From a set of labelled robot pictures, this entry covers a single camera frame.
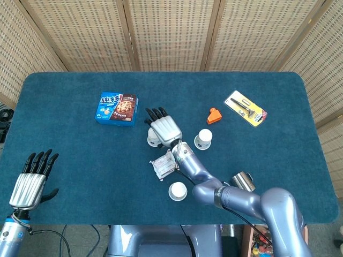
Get black floor cable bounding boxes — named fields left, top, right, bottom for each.
left=28, top=224, right=101, bottom=257

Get woven rattan folding screen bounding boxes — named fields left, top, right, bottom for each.
left=0, top=0, right=343, bottom=200

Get black cable bundle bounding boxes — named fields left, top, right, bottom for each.
left=0, top=103, right=14, bottom=142

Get white red snack packet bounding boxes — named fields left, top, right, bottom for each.
left=149, top=149, right=180, bottom=183

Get box of colourful items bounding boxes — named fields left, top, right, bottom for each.
left=242, top=224, right=309, bottom=257

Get white paper cup green flower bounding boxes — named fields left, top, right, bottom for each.
left=168, top=182, right=188, bottom=202

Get blue chocolate cookie box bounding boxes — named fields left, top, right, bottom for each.
left=94, top=92, right=139, bottom=127

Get blue felt table cover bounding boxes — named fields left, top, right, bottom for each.
left=0, top=71, right=340, bottom=225

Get white paper cup blue flowers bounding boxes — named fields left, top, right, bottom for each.
left=147, top=127, right=164, bottom=148
left=193, top=128, right=213, bottom=150

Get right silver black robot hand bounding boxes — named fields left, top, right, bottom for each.
left=144, top=107, right=184, bottom=148

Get grey-blue robot torso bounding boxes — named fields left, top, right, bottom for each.
left=107, top=224, right=223, bottom=257

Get yellow razor blister pack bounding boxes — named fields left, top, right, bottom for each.
left=223, top=90, right=268, bottom=129

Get orange plastic nozzle piece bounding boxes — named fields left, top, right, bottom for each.
left=206, top=107, right=223, bottom=125

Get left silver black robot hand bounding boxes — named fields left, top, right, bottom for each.
left=9, top=149, right=59, bottom=211

